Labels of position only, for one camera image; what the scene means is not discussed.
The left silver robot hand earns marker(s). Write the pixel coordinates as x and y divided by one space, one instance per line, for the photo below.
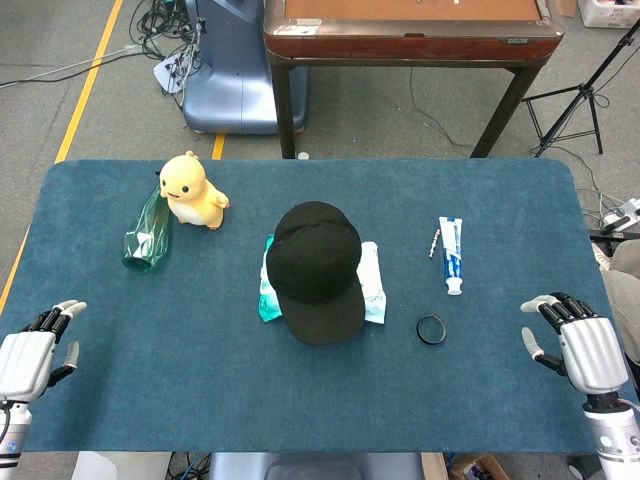
25 357

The white plastic basket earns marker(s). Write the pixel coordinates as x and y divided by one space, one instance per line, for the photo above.
607 12

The person in grey trousers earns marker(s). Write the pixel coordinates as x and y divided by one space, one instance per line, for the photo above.
625 300

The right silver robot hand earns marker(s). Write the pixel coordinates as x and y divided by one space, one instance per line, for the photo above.
592 352

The yellow plush toy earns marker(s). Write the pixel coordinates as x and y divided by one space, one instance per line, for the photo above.
192 192

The cardboard box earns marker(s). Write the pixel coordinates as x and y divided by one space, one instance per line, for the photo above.
475 467

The black metal frame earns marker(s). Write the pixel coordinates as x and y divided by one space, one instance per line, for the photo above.
610 236

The white power strip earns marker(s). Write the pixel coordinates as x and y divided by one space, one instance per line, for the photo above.
620 215

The white blue toothpaste tube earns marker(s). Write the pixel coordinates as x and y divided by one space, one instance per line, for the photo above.
451 250

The brown mahjong table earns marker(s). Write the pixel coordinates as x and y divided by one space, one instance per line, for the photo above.
410 42

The white blue wet wipes pack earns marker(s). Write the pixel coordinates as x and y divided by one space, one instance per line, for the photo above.
374 290

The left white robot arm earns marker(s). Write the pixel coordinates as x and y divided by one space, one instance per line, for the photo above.
11 430

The black tripod stand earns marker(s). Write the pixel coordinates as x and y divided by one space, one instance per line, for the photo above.
582 92

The green faceted plastic bottle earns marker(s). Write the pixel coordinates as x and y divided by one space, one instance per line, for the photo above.
150 240

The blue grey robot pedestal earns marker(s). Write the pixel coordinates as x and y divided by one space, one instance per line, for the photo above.
230 75

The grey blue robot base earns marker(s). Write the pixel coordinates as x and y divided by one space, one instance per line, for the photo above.
310 467

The green wet wipes pack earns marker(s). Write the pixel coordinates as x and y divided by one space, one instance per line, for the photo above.
266 300

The blue felt table mat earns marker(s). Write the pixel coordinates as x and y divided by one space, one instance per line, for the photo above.
200 375

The black baseball cap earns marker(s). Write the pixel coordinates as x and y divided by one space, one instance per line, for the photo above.
315 270

